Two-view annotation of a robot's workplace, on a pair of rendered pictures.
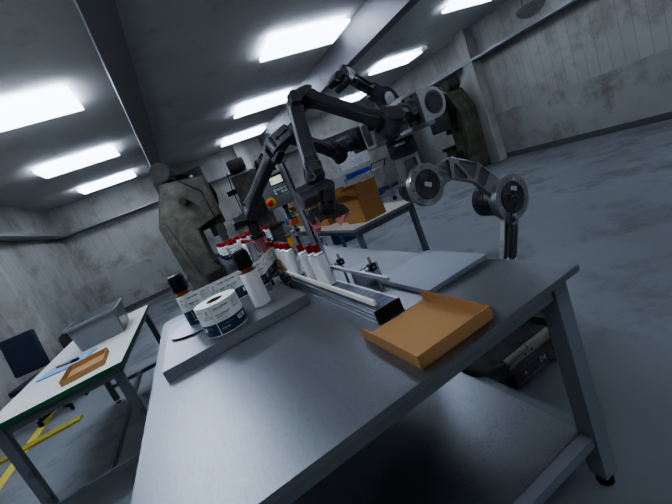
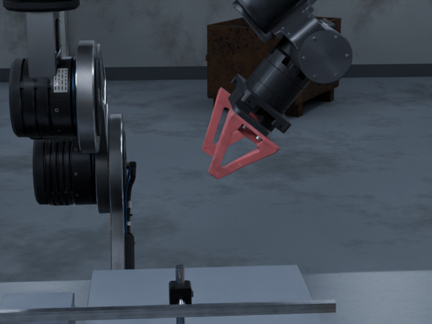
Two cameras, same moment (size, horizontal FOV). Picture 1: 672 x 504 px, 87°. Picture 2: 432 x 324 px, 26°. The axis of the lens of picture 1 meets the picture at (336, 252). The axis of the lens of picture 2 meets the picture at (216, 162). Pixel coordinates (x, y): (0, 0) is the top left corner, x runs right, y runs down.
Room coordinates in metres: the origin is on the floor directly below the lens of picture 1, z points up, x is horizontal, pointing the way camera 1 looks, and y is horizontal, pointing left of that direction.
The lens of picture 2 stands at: (0.95, 1.00, 1.45)
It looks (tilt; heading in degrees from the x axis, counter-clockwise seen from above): 15 degrees down; 287
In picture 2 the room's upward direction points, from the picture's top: straight up
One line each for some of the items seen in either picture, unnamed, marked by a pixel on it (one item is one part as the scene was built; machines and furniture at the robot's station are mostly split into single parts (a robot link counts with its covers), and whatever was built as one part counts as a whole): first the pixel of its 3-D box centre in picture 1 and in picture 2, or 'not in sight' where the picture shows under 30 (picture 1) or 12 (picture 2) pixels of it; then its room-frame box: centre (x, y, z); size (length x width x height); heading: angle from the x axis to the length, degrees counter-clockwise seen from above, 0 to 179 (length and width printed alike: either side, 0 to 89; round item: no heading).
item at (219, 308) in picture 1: (221, 313); not in sight; (1.60, 0.61, 0.95); 0.20 x 0.20 x 0.14
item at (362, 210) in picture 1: (360, 201); not in sight; (3.63, -0.44, 0.97); 0.51 x 0.42 x 0.37; 116
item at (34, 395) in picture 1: (116, 387); not in sight; (2.81, 2.14, 0.40); 1.90 x 0.75 x 0.80; 21
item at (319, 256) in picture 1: (323, 264); not in sight; (1.57, 0.08, 0.98); 0.05 x 0.05 x 0.20
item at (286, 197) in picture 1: (277, 189); not in sight; (2.02, 0.16, 1.38); 0.17 x 0.10 x 0.19; 76
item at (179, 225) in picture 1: (208, 231); not in sight; (5.90, 1.81, 1.23); 1.26 x 1.08 x 2.46; 109
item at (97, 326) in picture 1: (101, 323); not in sight; (3.08, 2.15, 0.91); 0.60 x 0.40 x 0.22; 24
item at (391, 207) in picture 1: (351, 245); not in sight; (4.45, -0.22, 0.39); 2.20 x 0.80 x 0.78; 21
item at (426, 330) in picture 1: (421, 323); not in sight; (0.96, -0.15, 0.85); 0.30 x 0.26 x 0.04; 21
